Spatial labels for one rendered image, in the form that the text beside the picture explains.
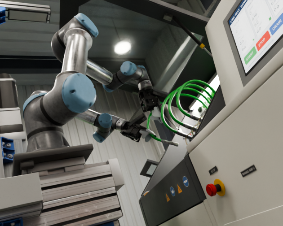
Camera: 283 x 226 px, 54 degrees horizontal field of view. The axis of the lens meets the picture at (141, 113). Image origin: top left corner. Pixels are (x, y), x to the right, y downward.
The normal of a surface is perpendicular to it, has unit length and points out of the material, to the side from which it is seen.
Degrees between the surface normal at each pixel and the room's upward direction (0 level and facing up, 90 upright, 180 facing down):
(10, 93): 90
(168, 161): 90
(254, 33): 76
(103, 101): 90
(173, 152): 90
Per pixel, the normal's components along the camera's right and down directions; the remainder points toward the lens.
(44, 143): 0.03, -0.71
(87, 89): 0.80, -0.37
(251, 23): -0.96, -0.06
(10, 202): 0.38, -0.51
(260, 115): -0.92, 0.15
